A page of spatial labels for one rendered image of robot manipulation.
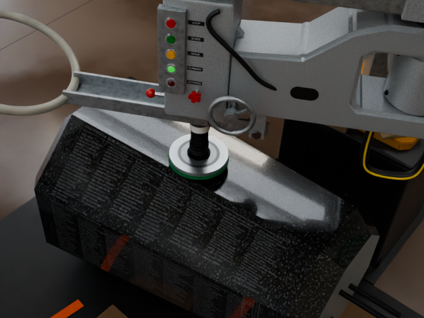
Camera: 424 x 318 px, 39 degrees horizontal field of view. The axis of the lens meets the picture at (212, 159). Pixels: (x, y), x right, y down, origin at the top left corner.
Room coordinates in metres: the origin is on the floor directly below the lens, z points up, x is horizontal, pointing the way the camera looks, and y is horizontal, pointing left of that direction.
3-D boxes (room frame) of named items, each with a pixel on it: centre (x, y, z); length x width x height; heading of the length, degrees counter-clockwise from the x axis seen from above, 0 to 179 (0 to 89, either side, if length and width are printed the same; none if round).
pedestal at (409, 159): (2.13, -0.72, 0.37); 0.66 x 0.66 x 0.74; 53
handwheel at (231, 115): (1.44, -0.05, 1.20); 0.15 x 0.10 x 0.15; 82
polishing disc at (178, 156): (1.57, 0.05, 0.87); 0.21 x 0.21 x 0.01
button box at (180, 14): (1.47, 0.13, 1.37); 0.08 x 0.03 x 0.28; 82
